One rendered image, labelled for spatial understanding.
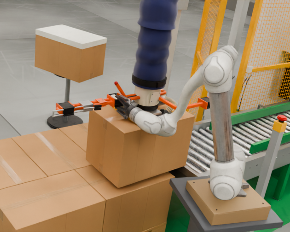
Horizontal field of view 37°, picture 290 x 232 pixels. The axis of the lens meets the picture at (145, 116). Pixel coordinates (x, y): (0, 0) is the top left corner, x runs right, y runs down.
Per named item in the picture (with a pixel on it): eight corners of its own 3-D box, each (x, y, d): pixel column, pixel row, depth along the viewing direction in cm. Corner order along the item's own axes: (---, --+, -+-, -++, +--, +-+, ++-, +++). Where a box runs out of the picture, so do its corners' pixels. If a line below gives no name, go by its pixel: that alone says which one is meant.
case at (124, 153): (151, 141, 343) (158, 94, 326) (185, 165, 316) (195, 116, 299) (85, 159, 307) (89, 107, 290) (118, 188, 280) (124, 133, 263)
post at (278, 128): (247, 228, 359) (280, 118, 319) (254, 233, 355) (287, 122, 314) (242, 230, 355) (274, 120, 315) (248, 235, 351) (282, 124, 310)
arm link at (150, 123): (130, 124, 253) (145, 128, 263) (147, 135, 243) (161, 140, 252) (138, 107, 252) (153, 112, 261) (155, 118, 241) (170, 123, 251)
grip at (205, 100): (205, 102, 295) (206, 95, 293) (214, 107, 289) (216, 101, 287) (196, 104, 290) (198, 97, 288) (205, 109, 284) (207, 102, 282)
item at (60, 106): (68, 108, 260) (68, 101, 258) (74, 113, 255) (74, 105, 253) (55, 110, 255) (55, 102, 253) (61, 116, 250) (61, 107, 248)
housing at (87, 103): (87, 106, 267) (88, 99, 265) (93, 110, 263) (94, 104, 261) (77, 108, 263) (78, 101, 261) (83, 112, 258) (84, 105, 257)
